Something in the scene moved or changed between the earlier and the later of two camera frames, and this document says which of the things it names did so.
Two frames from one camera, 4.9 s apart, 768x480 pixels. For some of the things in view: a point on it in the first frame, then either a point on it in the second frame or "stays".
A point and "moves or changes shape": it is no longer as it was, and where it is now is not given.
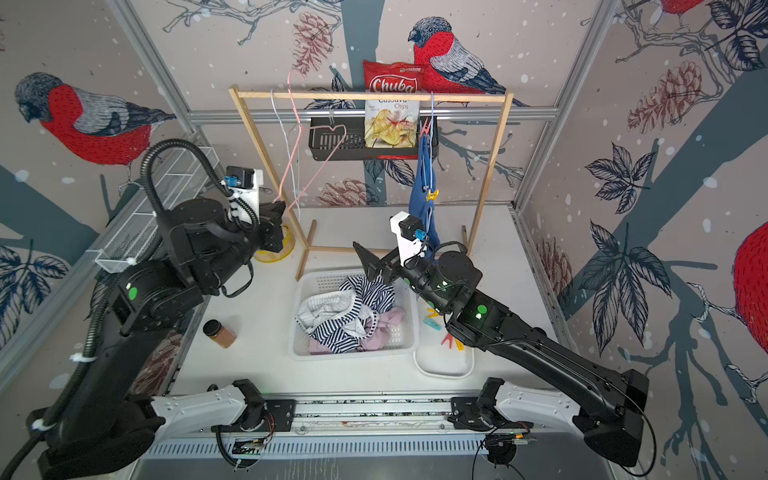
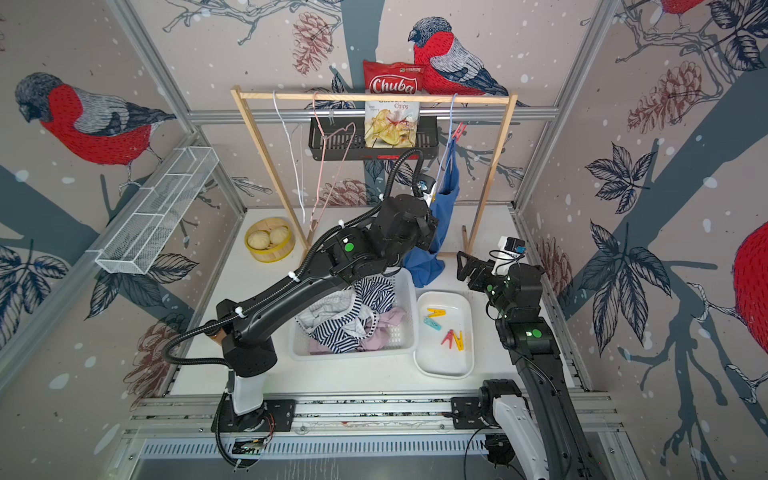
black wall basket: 343,138 stays
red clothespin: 450,340 stays
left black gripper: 270,218 -> 429,227
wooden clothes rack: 308,245 stays
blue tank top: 423,204 moves or changes shape
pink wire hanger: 300,130 -> 320,166
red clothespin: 427,129 -> 460,130
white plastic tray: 438,353 stays
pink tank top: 382,322 stays
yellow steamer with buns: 287,249 stays
